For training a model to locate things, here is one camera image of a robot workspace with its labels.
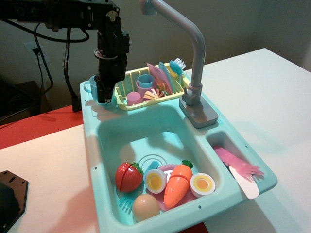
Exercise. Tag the pink cup in rack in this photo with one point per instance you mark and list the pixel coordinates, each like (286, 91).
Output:
(133, 98)

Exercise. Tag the teal toy sink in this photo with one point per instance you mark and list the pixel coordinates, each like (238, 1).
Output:
(162, 133)

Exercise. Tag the purple cup in rack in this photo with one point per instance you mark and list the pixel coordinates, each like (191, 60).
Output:
(142, 90)

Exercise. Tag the blue cup in rack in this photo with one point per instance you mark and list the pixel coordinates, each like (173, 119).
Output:
(146, 81)

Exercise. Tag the blue toy fork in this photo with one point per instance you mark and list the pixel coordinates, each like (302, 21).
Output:
(127, 199)

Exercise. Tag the white toy knife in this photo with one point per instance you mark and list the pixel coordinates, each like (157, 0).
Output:
(247, 185)

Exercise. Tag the pink toy plate in rack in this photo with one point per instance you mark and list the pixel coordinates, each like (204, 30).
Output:
(161, 79)

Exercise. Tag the yellow dish rack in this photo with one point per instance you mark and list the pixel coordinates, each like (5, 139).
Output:
(123, 88)

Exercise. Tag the striped toy bowl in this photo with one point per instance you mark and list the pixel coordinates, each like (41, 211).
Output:
(154, 94)

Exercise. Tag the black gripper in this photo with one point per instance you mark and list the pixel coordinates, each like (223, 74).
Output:
(111, 71)

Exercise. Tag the white wall outlet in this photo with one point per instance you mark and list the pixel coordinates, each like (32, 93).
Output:
(34, 52)

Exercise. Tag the right toy egg half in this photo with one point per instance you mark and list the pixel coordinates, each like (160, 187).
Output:
(202, 184)

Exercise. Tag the pink plate in sink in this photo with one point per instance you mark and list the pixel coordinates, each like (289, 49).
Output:
(167, 169)

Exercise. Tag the orange toy carrot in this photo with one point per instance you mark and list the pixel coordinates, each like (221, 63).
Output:
(178, 184)

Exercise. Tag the toy egg half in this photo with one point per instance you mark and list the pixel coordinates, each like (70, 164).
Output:
(202, 184)
(155, 181)

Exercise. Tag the blue dish brush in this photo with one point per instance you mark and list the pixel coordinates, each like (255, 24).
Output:
(177, 66)

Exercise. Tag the whole beige toy egg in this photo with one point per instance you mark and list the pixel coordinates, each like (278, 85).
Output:
(144, 207)

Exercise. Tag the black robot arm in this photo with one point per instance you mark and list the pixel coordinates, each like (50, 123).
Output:
(100, 15)

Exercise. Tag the light blue toy cup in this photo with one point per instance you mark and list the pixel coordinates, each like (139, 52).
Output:
(90, 87)

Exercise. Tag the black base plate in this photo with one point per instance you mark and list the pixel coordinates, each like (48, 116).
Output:
(13, 198)

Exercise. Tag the left toy egg half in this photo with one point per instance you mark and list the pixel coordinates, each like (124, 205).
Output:
(155, 181)

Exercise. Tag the red toy strawberry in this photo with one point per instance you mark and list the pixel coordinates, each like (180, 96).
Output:
(128, 177)

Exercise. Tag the blue toy plate in rack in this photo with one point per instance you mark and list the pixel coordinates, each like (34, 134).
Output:
(168, 76)

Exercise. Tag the pink toy fork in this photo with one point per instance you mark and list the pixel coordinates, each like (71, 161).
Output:
(243, 168)

